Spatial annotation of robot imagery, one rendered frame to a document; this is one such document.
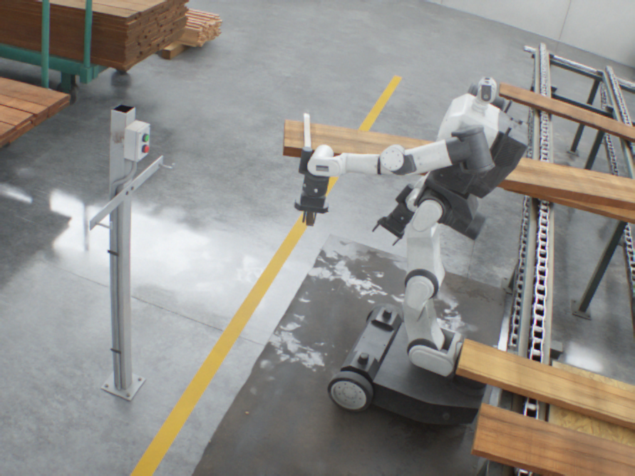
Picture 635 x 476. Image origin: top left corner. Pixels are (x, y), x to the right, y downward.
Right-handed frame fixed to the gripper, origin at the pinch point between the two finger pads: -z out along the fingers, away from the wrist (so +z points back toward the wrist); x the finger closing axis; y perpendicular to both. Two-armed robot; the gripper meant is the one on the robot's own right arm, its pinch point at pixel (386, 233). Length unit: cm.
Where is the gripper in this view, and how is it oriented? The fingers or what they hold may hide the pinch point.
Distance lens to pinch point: 307.5
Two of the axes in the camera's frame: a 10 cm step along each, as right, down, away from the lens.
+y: -2.7, 5.4, -8.0
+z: 5.0, -6.3, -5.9
